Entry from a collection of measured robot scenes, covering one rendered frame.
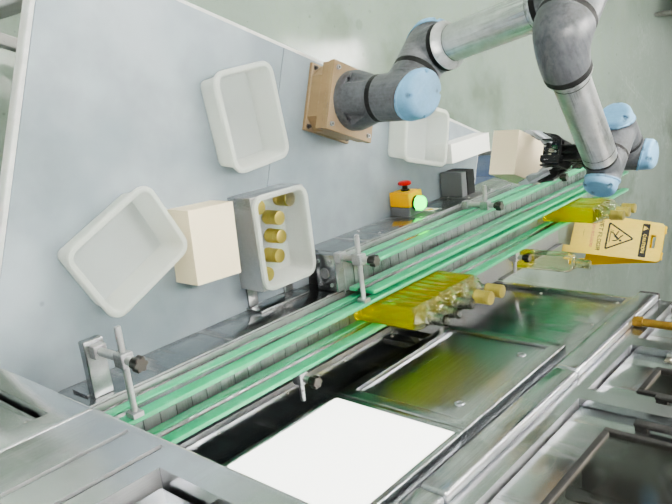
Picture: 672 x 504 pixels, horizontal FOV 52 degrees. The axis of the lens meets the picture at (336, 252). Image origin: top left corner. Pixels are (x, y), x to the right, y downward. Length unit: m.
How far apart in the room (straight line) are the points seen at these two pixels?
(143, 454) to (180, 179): 0.87
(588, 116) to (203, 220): 0.82
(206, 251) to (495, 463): 0.72
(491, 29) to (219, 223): 0.72
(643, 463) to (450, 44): 0.96
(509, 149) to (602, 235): 3.16
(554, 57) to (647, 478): 0.78
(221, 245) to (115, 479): 0.85
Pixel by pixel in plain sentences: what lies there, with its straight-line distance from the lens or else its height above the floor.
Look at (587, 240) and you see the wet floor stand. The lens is 5.03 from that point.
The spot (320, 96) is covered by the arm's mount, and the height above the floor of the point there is 0.80.
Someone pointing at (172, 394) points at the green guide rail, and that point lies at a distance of 1.34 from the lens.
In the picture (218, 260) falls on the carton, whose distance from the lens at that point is 1.51.
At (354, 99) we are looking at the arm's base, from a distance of 1.71.
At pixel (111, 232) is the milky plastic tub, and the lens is 1.44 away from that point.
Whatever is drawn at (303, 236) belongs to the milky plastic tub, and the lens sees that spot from 1.68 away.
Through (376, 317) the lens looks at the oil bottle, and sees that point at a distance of 1.71.
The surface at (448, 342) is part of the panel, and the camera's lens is 1.83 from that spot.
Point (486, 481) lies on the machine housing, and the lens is 1.32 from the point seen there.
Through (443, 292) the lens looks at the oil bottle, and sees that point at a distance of 1.73.
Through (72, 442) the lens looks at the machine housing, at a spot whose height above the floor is 1.30.
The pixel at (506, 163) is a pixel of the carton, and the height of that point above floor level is 1.10.
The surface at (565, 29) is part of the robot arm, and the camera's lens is 1.40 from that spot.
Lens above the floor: 1.99
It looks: 41 degrees down
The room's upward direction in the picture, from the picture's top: 96 degrees clockwise
